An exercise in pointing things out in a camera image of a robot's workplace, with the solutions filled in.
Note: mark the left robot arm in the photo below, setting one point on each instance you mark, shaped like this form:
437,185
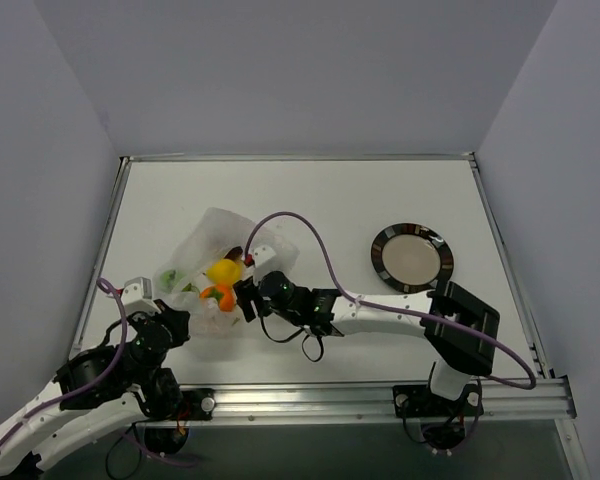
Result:
101,376

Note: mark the black rimmed plate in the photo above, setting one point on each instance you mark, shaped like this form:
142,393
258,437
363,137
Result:
411,258

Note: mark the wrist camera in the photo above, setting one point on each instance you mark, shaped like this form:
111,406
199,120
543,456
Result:
137,296
262,260

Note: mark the translucent plastic bag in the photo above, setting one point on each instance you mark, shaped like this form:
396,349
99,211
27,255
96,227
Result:
199,276

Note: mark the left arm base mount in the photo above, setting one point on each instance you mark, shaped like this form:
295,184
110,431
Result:
196,405

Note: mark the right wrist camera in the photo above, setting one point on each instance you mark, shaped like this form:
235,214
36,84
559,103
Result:
262,260

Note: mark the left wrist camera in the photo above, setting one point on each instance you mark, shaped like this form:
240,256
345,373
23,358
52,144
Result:
137,296

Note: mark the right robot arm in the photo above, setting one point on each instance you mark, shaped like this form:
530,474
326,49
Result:
460,327

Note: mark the green fake fruit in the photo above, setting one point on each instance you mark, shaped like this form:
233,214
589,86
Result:
170,278

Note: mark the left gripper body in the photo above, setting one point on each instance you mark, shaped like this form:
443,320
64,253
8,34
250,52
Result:
174,320

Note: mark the aluminium front rail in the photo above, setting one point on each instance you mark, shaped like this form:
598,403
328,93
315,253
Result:
343,403

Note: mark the yellow fake lemon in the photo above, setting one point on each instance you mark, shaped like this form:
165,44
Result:
225,272

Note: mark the dark red fake fruit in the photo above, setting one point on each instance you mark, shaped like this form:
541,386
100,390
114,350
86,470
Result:
235,254

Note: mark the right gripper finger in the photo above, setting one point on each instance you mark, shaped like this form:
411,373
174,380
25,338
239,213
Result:
246,289
249,304

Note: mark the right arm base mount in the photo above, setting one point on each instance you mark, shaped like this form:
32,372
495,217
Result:
440,424

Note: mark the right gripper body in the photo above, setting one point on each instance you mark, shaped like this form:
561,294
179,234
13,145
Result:
246,300

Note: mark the orange fake fruit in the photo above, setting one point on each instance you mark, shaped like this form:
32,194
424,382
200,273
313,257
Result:
222,294

